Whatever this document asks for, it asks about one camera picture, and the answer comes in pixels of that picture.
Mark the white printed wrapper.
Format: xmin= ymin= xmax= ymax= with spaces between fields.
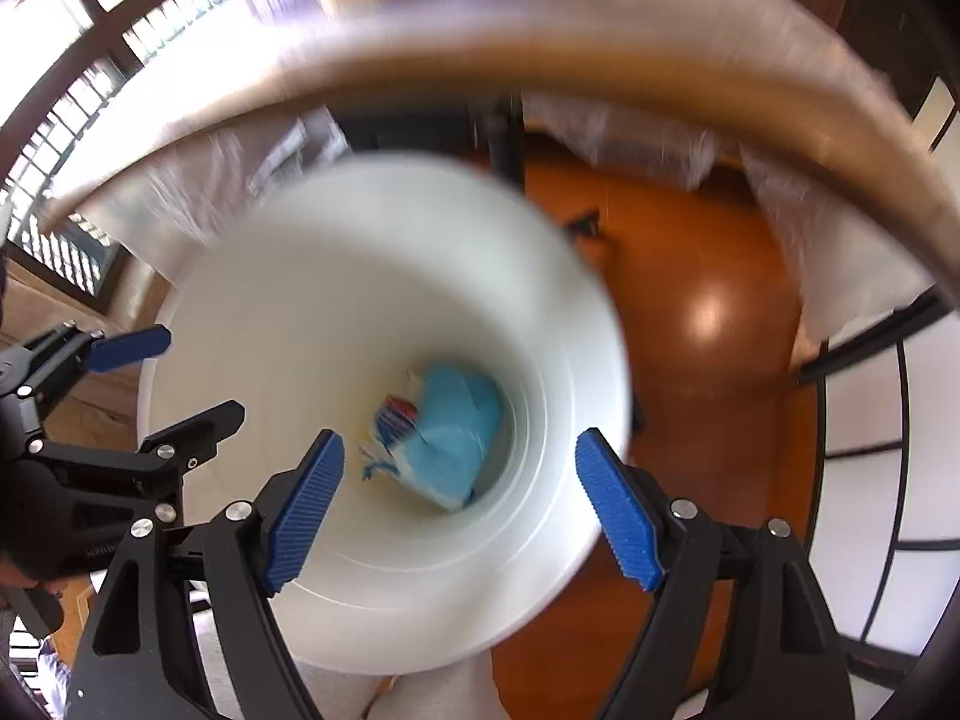
xmin=358 ymin=367 xmax=421 ymax=482

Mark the white plastic bin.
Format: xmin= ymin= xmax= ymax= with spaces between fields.
xmin=137 ymin=152 xmax=627 ymax=676

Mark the clear plastic table sheet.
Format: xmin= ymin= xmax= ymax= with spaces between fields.
xmin=45 ymin=0 xmax=938 ymax=350

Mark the window with dark frame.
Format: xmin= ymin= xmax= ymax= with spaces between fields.
xmin=0 ymin=0 xmax=248 ymax=301

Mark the wooden table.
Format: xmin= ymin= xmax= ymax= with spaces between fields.
xmin=37 ymin=0 xmax=957 ymax=293

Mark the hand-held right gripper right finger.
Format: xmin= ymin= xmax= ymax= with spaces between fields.
xmin=575 ymin=427 xmax=857 ymax=720

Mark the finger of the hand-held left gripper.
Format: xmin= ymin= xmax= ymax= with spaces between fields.
xmin=30 ymin=400 xmax=247 ymax=500
xmin=15 ymin=322 xmax=173 ymax=421

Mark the light blue crumpled packet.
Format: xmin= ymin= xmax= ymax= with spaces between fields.
xmin=409 ymin=364 xmax=505 ymax=511

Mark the white panelled sliding door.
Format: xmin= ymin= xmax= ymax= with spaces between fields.
xmin=795 ymin=52 xmax=960 ymax=683

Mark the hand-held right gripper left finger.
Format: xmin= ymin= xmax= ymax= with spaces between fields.
xmin=64 ymin=429 xmax=346 ymax=720

